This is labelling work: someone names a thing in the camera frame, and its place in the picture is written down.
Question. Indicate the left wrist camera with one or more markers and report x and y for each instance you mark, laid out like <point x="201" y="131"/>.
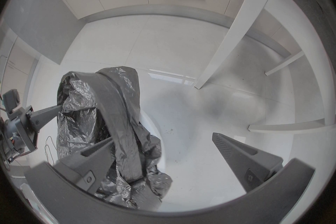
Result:
<point x="11" y="98"/>

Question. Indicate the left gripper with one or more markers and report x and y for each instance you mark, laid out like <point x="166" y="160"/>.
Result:
<point x="23" y="133"/>

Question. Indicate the black plastic bag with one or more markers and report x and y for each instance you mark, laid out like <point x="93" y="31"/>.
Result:
<point x="78" y="112"/>

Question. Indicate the white trash bin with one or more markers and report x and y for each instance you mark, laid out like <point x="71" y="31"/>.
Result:
<point x="157" y="144"/>

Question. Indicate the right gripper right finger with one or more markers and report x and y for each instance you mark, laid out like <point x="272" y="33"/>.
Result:
<point x="249" y="162"/>

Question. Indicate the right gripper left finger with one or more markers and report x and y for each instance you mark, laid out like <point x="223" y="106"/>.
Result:
<point x="89" y="165"/>

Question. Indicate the dark grey white-legged chair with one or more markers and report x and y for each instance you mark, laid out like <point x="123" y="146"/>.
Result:
<point x="236" y="28"/>

